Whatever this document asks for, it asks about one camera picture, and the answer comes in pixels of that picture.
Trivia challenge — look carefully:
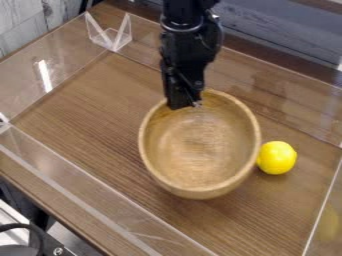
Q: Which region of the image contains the black table frame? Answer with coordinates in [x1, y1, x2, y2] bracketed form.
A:
[0, 178, 104, 256]

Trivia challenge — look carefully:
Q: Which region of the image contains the brown wooden bowl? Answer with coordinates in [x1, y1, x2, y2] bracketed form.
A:
[138, 89, 262, 200]

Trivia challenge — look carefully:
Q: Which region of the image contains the yellow lemon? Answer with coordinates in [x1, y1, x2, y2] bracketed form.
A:
[257, 141, 298, 175]

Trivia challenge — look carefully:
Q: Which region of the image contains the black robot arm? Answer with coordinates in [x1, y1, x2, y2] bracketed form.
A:
[161, 0, 223, 110]

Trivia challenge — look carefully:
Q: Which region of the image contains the clear acrylic corner bracket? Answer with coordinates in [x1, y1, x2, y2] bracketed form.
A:
[84, 13, 132, 52]

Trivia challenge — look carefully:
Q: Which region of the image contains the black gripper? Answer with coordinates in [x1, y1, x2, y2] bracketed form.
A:
[158, 16, 225, 111]

